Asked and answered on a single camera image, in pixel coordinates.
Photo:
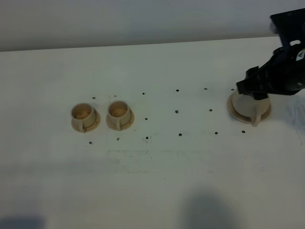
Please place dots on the left beige teacup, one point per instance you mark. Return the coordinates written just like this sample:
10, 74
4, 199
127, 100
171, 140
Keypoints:
84, 118

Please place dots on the beige teacup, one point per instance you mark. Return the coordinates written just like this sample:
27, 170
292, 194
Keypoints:
119, 116
84, 118

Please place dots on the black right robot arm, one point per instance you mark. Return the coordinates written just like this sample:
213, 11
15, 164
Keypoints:
290, 26

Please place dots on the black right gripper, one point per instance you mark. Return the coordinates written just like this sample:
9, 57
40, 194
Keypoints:
283, 74

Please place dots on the beige teapot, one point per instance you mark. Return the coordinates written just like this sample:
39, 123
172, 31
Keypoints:
250, 107

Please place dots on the beige round teapot coaster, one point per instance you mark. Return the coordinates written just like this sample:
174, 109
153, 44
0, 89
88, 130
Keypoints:
234, 113

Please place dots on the right beige teacup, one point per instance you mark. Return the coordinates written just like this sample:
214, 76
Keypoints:
119, 116

